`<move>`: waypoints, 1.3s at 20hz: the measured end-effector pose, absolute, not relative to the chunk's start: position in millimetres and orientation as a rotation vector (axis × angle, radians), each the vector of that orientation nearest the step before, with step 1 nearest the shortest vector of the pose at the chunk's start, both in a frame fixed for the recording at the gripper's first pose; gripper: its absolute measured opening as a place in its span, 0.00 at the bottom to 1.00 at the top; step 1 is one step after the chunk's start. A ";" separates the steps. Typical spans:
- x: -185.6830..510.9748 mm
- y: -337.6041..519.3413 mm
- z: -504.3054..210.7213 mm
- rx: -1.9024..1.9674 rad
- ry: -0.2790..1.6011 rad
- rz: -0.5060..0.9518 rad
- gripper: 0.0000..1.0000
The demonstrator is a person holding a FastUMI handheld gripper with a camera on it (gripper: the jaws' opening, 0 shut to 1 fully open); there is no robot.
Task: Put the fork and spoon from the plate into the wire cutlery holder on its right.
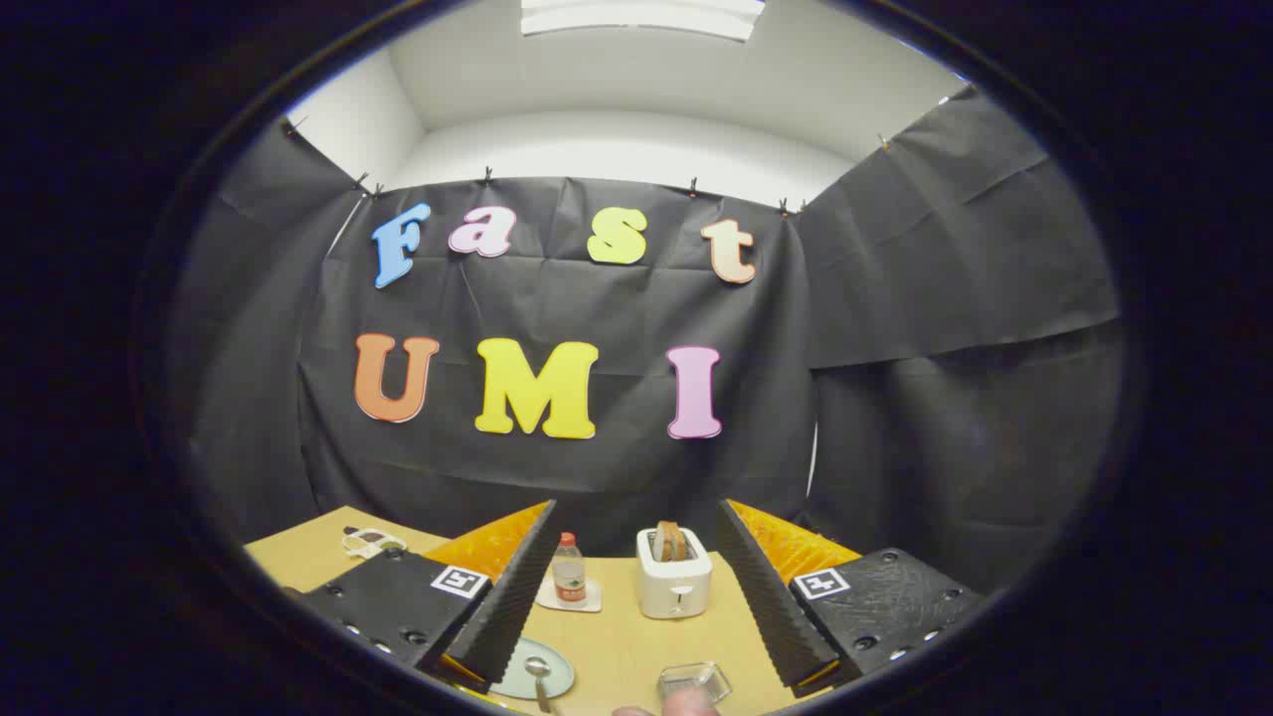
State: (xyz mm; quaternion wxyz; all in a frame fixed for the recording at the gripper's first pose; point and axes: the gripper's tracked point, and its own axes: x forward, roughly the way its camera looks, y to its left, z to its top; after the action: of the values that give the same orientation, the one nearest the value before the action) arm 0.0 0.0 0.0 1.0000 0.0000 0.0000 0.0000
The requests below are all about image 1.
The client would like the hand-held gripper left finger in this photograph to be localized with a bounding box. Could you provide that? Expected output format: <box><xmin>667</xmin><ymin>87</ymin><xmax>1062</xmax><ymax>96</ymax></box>
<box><xmin>293</xmin><ymin>500</ymin><xmax>560</xmax><ymax>694</ymax></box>

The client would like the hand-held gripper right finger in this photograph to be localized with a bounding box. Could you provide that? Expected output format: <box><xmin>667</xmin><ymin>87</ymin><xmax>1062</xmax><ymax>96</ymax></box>
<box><xmin>716</xmin><ymin>499</ymin><xmax>988</xmax><ymax>695</ymax></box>

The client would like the clear plastic water bottle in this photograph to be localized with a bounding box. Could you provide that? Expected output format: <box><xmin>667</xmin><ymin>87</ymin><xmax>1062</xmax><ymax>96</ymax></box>
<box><xmin>552</xmin><ymin>532</ymin><xmax>588</xmax><ymax>605</ymax></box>

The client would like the white square coaster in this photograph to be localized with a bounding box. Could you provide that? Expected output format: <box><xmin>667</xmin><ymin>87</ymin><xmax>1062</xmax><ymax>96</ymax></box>
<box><xmin>535</xmin><ymin>577</ymin><xmax>604</xmax><ymax>614</ymax></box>

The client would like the light green plate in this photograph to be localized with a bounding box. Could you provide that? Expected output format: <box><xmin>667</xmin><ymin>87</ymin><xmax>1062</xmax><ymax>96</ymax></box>
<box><xmin>487</xmin><ymin>636</ymin><xmax>576</xmax><ymax>701</ymax></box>

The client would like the white toaster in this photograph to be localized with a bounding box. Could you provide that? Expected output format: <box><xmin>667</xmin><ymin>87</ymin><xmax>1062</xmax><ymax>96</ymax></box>
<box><xmin>636</xmin><ymin>527</ymin><xmax>714</xmax><ymax>621</ymax></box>

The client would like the clear plastic drain container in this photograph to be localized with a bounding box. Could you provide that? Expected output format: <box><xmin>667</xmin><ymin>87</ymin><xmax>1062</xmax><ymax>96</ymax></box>
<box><xmin>656</xmin><ymin>661</ymin><xmax>733</xmax><ymax>705</ymax></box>

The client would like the small white divided dish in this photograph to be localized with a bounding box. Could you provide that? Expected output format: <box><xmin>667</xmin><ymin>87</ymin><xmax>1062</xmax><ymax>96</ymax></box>
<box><xmin>342</xmin><ymin>527</ymin><xmax>407</xmax><ymax>560</ymax></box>

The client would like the black backdrop cloth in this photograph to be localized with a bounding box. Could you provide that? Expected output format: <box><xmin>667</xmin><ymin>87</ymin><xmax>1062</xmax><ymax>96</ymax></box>
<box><xmin>169</xmin><ymin>85</ymin><xmax>1125</xmax><ymax>598</ymax></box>

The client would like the ceiling light panel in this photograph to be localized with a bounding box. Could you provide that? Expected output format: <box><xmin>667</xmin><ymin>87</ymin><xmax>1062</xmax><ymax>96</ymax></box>
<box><xmin>520</xmin><ymin>0</ymin><xmax>767</xmax><ymax>43</ymax></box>

